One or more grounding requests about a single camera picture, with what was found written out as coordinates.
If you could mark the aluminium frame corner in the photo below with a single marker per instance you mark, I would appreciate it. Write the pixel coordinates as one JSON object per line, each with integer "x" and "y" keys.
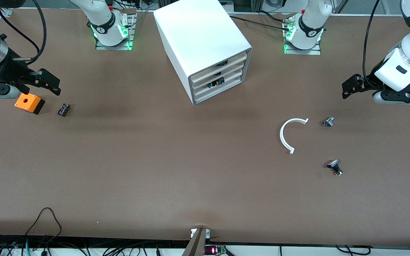
{"x": 5, "y": 12}

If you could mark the white curved plastic arc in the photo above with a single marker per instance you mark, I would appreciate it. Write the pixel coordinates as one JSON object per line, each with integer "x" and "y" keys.
{"x": 281, "y": 137}

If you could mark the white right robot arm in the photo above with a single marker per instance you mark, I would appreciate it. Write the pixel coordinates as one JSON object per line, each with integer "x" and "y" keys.
{"x": 98, "y": 10}

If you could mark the black silver metal knob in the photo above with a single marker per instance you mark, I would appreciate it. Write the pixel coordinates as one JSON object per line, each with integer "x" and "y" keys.
{"x": 333, "y": 164}

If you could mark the red lit electronic module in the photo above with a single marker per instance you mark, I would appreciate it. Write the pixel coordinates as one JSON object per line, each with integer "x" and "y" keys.
{"x": 214, "y": 250}

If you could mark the small black component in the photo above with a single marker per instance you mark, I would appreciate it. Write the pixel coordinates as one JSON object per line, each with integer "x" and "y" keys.
{"x": 221, "y": 64}

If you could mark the small silver metal knob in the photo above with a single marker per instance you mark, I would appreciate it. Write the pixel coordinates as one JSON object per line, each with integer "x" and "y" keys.
{"x": 328, "y": 122}

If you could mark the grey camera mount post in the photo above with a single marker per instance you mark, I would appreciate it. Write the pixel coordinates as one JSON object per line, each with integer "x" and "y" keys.
{"x": 195, "y": 245}

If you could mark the black cylindrical capacitor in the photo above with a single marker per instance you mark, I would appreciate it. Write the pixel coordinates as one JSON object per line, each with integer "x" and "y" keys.
{"x": 63, "y": 109}

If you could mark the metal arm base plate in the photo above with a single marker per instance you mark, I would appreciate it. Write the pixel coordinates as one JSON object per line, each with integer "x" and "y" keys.
{"x": 112, "y": 47}
{"x": 303, "y": 52}

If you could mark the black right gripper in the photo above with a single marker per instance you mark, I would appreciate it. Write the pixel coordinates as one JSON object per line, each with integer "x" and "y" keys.
{"x": 10, "y": 69}

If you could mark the orange black button enclosure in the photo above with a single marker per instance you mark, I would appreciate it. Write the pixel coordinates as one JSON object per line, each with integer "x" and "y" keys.
{"x": 27, "y": 101}

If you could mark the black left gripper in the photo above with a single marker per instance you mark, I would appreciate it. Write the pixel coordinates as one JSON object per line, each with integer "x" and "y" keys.
{"x": 369, "y": 79}

